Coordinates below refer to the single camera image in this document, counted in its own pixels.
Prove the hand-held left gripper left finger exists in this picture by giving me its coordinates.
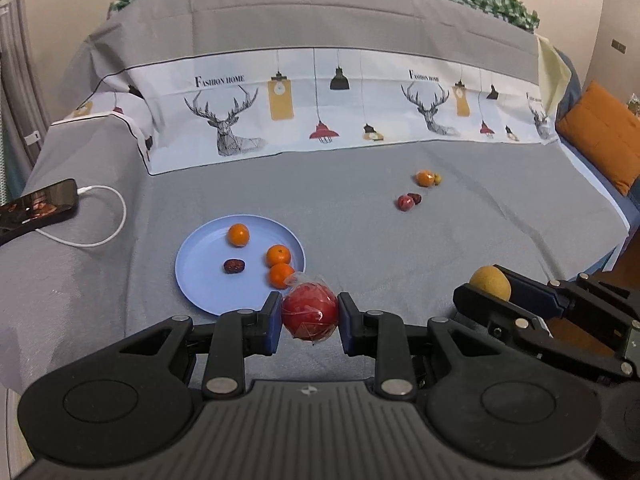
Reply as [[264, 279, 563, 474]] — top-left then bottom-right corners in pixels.
[[117, 291, 285, 395]]

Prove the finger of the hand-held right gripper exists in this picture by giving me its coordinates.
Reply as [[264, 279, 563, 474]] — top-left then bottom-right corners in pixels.
[[452, 284, 556, 358], [492, 264, 575, 321]]

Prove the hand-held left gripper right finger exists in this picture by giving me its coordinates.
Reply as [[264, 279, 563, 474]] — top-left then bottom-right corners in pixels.
[[337, 291, 508, 395]]

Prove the plastic red apple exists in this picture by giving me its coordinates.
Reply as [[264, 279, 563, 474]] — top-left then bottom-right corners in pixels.
[[281, 272, 341, 345]]

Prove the blue plastic plate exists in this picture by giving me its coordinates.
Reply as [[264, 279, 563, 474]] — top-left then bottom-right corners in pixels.
[[175, 215, 307, 317]]

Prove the grey deer print sheet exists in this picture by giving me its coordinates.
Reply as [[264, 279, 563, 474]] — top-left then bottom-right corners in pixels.
[[0, 0, 631, 391]]

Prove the blue sofa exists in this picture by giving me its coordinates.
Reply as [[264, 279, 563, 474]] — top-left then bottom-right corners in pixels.
[[552, 50, 640, 273]]

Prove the orange cushion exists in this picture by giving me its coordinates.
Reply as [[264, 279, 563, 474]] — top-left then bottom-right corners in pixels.
[[556, 80, 640, 197]]

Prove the cream cloth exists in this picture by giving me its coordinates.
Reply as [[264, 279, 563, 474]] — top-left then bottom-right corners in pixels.
[[535, 34, 572, 117]]

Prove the black smartphone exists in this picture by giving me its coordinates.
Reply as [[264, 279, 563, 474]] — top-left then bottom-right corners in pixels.
[[0, 178, 80, 233]]

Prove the grey curtain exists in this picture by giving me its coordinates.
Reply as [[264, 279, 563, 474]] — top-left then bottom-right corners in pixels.
[[0, 0, 51, 196]]

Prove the white charging cable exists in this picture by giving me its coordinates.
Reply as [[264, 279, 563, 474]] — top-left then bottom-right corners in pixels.
[[35, 185, 127, 248]]

